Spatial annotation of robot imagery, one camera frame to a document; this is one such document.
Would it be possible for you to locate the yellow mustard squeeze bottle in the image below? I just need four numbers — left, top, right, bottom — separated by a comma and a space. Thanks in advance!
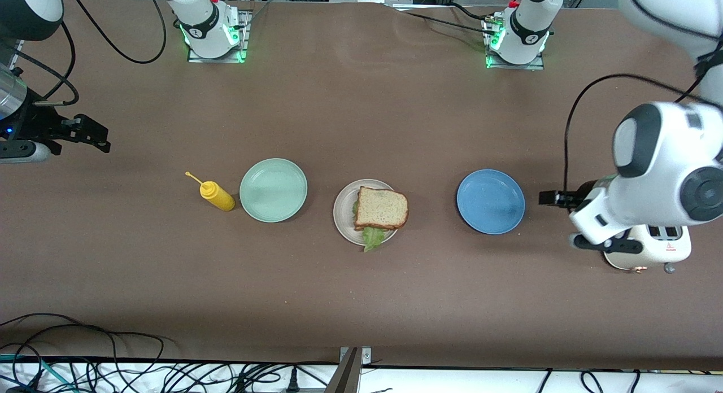
185, 171, 236, 212

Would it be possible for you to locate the brown bread slice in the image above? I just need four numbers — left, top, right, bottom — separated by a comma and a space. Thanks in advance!
354, 186, 410, 232

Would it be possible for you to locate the green lettuce leaf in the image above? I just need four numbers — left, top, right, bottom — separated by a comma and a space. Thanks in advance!
352, 199, 391, 253

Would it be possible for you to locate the blue plate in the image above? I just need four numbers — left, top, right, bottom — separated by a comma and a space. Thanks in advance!
456, 169, 526, 235

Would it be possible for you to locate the mint green plate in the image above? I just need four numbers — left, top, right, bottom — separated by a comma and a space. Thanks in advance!
239, 158, 308, 223

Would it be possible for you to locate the beige plate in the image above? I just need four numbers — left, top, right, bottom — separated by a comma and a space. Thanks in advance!
333, 179, 403, 246

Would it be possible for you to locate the white toaster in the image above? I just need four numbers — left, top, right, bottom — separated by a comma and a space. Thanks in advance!
602, 224, 692, 274

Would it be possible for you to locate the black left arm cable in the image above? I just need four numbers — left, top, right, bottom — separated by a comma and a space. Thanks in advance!
563, 72, 713, 194

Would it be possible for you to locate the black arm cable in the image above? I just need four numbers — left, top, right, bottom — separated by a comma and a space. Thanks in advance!
563, 72, 713, 194
67, 0, 168, 65
16, 20, 80, 107

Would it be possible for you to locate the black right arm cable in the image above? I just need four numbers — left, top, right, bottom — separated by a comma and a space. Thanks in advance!
16, 20, 80, 107
67, 0, 168, 65

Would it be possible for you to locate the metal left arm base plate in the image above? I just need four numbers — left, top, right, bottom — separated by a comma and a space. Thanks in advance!
485, 15, 546, 71

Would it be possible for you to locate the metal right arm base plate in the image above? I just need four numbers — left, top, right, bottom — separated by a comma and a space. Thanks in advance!
188, 9, 252, 63

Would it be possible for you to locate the black looped cable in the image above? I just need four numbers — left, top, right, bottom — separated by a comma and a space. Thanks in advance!
0, 313, 165, 382

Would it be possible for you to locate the thin black cable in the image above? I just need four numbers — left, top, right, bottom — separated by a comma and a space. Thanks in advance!
395, 11, 496, 37

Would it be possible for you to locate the white cable tray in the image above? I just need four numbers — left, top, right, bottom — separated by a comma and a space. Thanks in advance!
0, 360, 723, 393

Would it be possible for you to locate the grey metal bracket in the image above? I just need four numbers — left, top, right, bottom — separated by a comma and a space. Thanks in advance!
325, 346, 373, 393

